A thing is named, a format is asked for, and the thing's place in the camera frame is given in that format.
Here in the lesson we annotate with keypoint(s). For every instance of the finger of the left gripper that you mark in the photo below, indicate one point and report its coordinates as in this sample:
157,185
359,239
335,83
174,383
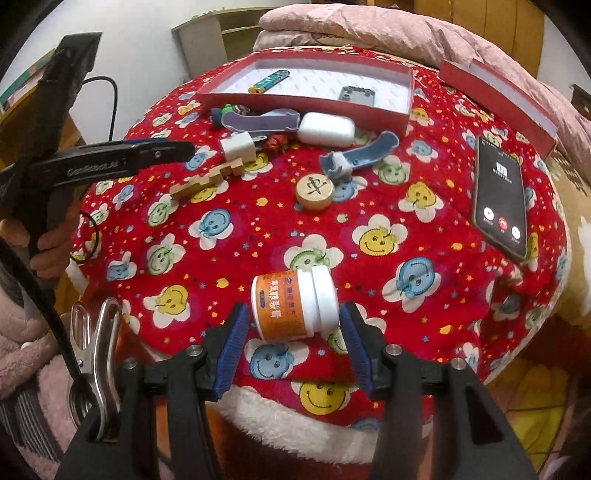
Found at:
144,140
142,156

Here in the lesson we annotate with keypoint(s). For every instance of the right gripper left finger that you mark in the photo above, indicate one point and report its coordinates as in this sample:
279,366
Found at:
199,374

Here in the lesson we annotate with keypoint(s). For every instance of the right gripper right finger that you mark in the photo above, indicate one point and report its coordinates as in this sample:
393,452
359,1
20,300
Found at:
472,437

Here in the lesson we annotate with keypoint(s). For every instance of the wooden puzzle block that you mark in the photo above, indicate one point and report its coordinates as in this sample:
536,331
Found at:
215,176

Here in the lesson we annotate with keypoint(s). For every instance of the white power plug adapter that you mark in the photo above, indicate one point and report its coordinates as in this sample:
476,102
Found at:
242,146

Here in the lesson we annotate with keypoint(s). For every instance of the green lighter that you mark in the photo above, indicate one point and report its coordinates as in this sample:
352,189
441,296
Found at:
275,78

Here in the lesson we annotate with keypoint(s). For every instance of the white orange cream jar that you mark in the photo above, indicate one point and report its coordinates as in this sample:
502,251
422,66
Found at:
294,304

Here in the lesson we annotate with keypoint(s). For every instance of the grey plastic plate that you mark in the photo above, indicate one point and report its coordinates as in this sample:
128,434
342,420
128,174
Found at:
357,95

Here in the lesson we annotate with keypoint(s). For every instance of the person's left hand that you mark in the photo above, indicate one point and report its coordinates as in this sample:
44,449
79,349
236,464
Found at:
54,246

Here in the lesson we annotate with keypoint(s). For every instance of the metal spring clip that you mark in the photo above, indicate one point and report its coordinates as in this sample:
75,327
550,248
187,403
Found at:
94,343

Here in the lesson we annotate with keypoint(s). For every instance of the beige shelf unit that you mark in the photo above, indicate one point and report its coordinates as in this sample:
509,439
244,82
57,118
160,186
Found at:
218,37

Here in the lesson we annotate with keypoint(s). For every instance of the small red toy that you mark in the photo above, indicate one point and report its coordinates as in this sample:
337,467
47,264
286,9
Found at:
276,144

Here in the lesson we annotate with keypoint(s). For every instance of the lavender plastic shell piece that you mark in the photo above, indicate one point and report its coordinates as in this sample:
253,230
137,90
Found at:
276,121

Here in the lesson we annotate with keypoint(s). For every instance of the red smiley flower blanket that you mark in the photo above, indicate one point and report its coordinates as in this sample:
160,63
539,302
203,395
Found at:
398,238

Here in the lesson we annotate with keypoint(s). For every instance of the wooden chess piece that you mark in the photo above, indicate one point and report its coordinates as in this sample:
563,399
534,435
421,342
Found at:
314,192

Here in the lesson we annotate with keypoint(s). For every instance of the white earbuds case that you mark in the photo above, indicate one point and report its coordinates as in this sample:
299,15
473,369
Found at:
326,130

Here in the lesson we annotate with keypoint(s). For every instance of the black smartphone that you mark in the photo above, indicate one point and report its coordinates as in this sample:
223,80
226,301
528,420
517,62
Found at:
499,206

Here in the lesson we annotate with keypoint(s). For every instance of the pink quilt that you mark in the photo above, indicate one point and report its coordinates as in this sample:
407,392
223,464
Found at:
424,39

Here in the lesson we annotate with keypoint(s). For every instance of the red shallow box tray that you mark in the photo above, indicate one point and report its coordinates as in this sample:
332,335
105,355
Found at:
316,79

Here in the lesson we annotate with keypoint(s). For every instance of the red box lid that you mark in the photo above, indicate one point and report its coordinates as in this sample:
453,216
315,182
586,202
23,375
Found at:
502,97

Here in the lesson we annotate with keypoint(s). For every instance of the dark wooden headboard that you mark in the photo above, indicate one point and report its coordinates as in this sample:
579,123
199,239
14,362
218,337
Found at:
581,101

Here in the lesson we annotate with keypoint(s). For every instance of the wooden wardrobe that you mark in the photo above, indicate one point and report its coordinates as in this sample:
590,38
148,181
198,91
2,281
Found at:
515,26

